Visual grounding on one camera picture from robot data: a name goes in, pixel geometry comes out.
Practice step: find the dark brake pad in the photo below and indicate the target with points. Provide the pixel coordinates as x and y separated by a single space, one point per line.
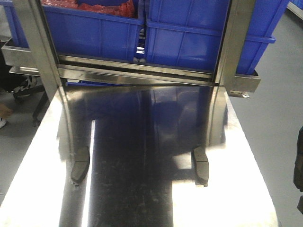
201 166
80 165

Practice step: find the blue plastic bin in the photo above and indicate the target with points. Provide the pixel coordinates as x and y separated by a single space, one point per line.
76 31
187 33

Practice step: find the dark object at edge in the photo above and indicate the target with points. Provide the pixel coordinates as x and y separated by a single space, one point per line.
298 165

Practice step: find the blue plastic bin right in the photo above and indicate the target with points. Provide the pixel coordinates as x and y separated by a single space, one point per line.
187 33

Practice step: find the stainless steel rack frame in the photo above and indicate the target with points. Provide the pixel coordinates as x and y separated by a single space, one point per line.
42 59

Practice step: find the blue plastic bin left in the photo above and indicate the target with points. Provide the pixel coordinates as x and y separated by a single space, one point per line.
76 31

